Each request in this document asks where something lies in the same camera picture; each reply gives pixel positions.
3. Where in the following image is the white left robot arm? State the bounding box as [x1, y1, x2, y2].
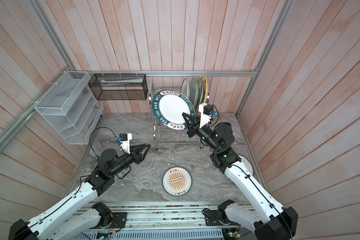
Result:
[9, 144, 151, 240]

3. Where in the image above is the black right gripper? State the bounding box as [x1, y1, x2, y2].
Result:
[185, 113, 222, 156]

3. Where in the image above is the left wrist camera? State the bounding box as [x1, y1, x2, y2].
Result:
[117, 133, 132, 154]

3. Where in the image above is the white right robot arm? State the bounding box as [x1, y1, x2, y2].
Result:
[182, 113, 298, 240]

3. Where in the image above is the black mesh wall basket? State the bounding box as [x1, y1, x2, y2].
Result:
[89, 73, 148, 101]

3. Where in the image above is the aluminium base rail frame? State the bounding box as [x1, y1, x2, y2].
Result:
[38, 200, 289, 240]

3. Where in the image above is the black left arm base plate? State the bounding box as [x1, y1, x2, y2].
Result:
[99, 212, 128, 229]

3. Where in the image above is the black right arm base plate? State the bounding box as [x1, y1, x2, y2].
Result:
[202, 208, 240, 227]

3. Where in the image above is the dark-rim lettered white plate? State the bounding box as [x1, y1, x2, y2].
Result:
[152, 90, 196, 131]

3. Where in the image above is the cream plate with berry sprigs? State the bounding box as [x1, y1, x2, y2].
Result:
[196, 78, 204, 107]

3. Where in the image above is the white wire mesh shelf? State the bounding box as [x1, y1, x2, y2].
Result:
[35, 71, 104, 145]

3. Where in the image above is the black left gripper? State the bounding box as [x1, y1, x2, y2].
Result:
[109, 143, 151, 177]

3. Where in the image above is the cat and stars orange-rim plate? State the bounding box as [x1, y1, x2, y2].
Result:
[199, 74, 208, 104]

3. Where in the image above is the pale green plate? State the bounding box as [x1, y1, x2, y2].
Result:
[189, 78, 201, 108]

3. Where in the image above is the white plate with flower outline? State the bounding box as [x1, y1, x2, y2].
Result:
[181, 78, 190, 98]

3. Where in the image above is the orange sunburst plate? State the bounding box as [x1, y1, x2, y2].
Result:
[162, 167, 192, 197]
[239, 155, 254, 176]

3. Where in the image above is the stainless steel dish rack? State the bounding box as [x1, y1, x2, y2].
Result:
[148, 83, 210, 149]

